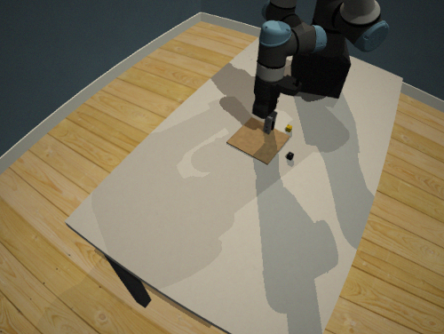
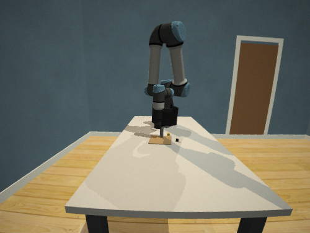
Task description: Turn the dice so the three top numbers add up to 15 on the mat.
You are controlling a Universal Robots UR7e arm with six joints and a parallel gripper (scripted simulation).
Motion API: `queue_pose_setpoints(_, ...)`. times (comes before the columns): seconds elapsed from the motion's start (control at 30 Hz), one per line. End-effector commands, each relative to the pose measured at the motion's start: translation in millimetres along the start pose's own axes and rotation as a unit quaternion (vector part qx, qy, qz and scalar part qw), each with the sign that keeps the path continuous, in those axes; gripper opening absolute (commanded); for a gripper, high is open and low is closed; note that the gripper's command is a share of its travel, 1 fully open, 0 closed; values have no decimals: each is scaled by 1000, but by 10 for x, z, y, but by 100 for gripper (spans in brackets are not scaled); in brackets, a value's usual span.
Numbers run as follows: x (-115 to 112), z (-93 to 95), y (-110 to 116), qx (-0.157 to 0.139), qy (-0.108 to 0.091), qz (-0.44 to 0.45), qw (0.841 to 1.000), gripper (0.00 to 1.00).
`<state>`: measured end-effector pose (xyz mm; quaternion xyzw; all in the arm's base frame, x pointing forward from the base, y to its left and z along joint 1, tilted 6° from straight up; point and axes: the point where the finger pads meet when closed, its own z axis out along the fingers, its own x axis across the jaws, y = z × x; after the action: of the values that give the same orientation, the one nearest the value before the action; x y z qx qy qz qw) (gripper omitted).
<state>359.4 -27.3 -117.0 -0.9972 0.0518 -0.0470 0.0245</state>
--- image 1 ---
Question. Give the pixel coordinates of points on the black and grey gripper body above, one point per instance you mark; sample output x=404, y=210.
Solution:
x=268, y=87

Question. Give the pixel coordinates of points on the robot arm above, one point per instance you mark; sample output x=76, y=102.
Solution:
x=360, y=23

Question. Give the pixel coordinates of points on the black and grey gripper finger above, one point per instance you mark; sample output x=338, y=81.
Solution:
x=268, y=124
x=274, y=114

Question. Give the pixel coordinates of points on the tan mat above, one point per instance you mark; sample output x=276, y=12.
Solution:
x=252, y=140

